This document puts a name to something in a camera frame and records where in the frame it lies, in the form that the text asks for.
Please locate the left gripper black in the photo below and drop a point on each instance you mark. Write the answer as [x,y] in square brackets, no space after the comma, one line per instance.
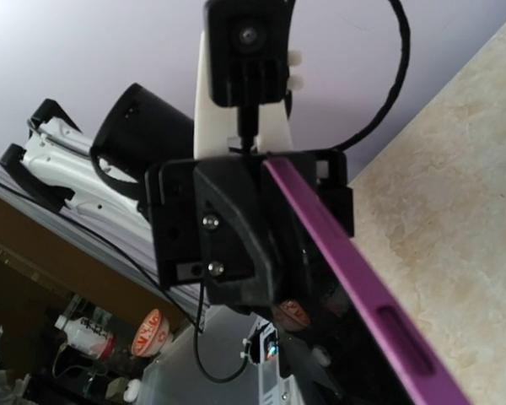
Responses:
[225,223]

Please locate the purple-edged phone screen up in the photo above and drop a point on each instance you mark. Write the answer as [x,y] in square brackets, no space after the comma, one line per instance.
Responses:
[417,366]

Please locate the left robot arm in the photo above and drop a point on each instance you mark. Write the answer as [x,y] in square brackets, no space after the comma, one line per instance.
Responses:
[80,169]

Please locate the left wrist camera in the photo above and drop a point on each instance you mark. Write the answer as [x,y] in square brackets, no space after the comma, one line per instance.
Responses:
[243,78]

